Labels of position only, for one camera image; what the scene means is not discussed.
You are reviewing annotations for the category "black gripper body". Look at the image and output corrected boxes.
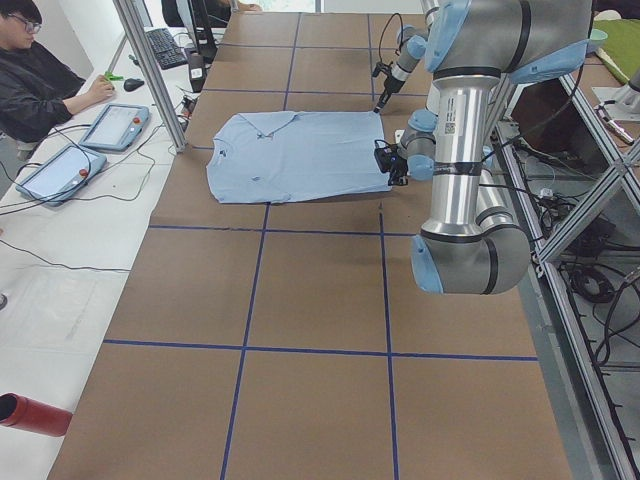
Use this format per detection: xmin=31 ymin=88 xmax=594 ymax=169
xmin=382 ymin=73 xmax=406 ymax=100
xmin=388 ymin=147 xmax=409 ymax=186

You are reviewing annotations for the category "light blue t-shirt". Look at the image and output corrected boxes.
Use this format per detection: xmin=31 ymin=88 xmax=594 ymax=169
xmin=206 ymin=111 xmax=390 ymax=204

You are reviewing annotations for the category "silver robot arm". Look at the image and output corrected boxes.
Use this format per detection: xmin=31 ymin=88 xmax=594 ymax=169
xmin=379 ymin=1 xmax=593 ymax=295
xmin=371 ymin=1 xmax=443 ymax=113

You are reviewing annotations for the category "person's hand on table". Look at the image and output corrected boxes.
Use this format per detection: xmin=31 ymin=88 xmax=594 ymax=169
xmin=83 ymin=76 xmax=116 ymax=105

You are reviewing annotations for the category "black monitor base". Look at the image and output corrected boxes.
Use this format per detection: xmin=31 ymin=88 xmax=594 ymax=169
xmin=176 ymin=0 xmax=218 ymax=93

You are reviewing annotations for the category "black keyboard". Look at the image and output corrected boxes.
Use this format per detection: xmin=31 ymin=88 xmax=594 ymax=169
xmin=145 ymin=28 xmax=188 ymax=70

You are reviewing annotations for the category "green cushion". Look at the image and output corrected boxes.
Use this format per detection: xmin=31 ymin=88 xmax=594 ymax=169
xmin=594 ymin=19 xmax=640 ymax=84

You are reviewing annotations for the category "black computer mouse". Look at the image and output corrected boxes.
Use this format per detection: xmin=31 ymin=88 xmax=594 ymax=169
xmin=123 ymin=78 xmax=145 ymax=92

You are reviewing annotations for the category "upper teach pendant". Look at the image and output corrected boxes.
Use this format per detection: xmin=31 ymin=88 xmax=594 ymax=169
xmin=79 ymin=103 xmax=150 ymax=152

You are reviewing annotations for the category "teach pendant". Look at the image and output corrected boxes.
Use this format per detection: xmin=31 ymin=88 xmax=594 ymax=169
xmin=79 ymin=103 xmax=150 ymax=152
xmin=16 ymin=144 xmax=107 ymax=205

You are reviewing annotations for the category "green clip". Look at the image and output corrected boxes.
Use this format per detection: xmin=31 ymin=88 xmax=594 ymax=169
xmin=104 ymin=71 xmax=124 ymax=82

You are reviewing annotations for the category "lower teach pendant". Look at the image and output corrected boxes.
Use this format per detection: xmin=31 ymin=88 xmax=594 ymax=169
xmin=16 ymin=144 xmax=107 ymax=205

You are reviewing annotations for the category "seated person black jacket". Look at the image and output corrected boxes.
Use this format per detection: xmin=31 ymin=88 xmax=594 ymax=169
xmin=1 ymin=1 xmax=99 ymax=161

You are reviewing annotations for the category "red water bottle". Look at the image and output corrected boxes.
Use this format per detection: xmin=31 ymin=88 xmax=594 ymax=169
xmin=1 ymin=393 xmax=73 ymax=437

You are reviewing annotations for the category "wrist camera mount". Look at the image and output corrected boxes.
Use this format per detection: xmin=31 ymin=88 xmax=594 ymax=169
xmin=371 ymin=60 xmax=392 ymax=78
xmin=374 ymin=139 xmax=397 ymax=173

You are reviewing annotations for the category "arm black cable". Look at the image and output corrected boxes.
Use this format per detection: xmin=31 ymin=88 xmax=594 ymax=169
xmin=377 ymin=12 xmax=406 ymax=66

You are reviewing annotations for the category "aluminium frame post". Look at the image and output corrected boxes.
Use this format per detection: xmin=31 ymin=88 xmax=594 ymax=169
xmin=113 ymin=0 xmax=186 ymax=153

